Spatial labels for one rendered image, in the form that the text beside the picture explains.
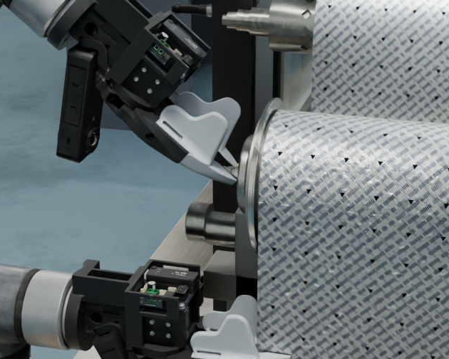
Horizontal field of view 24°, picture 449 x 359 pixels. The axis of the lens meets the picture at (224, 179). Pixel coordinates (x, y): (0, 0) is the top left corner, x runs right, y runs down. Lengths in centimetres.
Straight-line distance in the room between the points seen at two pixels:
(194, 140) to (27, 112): 429
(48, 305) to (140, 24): 28
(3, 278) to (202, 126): 26
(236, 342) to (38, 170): 353
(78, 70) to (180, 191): 323
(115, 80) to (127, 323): 23
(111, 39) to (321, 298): 30
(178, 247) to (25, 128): 338
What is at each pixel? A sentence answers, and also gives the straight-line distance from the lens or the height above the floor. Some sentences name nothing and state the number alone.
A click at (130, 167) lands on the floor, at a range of 443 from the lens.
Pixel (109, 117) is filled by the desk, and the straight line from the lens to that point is 489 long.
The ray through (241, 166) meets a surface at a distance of 94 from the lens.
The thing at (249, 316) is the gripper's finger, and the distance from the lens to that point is 99.
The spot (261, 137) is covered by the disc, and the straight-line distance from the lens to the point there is 91.
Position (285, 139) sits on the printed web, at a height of 130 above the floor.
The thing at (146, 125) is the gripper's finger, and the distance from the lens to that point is 92.
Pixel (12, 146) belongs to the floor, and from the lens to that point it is 475.
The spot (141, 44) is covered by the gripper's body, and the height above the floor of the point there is 138.
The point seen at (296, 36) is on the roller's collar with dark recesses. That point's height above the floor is 133.
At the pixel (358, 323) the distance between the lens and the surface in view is 95.
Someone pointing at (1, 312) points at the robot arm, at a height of 112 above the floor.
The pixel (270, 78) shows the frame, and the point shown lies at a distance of 137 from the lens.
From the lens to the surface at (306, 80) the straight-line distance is 197.
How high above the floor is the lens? 161
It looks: 22 degrees down
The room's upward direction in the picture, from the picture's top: straight up
